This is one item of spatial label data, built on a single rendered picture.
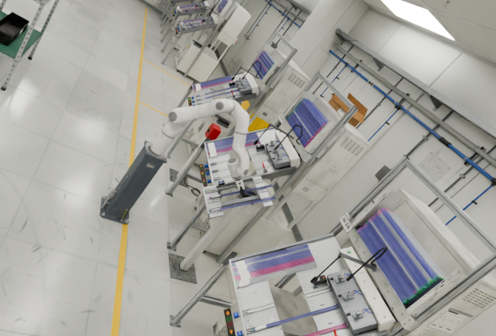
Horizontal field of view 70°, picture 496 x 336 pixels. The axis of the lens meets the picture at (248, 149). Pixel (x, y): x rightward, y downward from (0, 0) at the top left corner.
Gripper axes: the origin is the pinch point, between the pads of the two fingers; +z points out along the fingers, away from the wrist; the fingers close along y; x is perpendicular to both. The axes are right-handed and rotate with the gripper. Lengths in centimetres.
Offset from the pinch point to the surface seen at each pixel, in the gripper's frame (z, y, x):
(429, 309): -8, -128, -67
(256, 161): 10.6, 41.6, -20.9
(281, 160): 6.0, 26.5, -40.1
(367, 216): -9, -66, -68
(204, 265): 79, 7, 53
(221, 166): 7.9, 46.6, 9.5
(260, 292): 4, -83, 9
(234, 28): 43, 488, -90
